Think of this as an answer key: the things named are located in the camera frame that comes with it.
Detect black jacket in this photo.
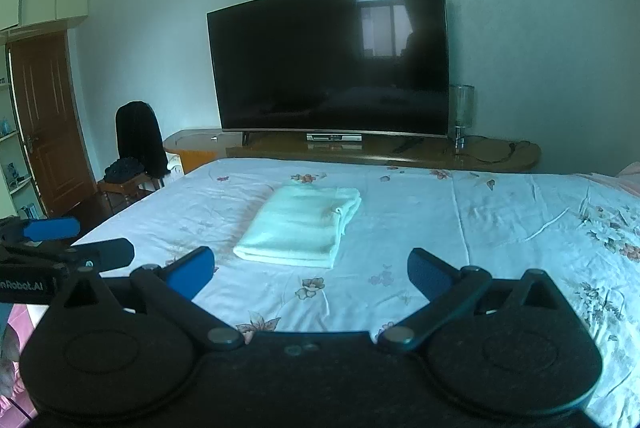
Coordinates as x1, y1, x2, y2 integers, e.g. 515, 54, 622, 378
115, 101, 169, 179

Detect floral bed sheet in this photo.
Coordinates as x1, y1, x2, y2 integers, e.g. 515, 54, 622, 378
70, 157, 640, 426

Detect silver set-top box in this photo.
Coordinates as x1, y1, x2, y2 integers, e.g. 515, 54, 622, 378
306, 133, 364, 143

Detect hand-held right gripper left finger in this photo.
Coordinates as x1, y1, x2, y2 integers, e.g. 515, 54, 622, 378
42, 246, 246, 352

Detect pink blanket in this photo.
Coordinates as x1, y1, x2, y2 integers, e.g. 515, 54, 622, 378
575, 160, 640, 197

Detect black curved television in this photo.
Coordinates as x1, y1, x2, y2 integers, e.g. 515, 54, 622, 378
206, 0, 451, 140

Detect dark folded clothes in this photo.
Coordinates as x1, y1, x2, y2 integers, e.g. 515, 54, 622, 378
103, 158, 144, 183

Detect wooden television stand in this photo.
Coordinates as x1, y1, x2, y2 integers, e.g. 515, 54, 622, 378
163, 128, 543, 175

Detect white knit sweater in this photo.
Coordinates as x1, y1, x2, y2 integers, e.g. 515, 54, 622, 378
233, 180, 362, 269

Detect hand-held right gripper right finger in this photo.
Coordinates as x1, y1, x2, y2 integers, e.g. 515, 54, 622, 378
377, 248, 581, 352

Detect wooden chair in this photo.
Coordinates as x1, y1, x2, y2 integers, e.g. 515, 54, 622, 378
97, 173, 167, 215

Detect brown wooden door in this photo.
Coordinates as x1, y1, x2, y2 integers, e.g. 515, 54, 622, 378
7, 32, 99, 219

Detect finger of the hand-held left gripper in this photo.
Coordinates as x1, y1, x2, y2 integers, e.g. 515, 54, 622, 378
0, 216, 82, 244
0, 238, 135, 271

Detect white wall shelf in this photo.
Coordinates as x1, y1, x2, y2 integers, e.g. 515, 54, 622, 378
0, 42, 40, 219

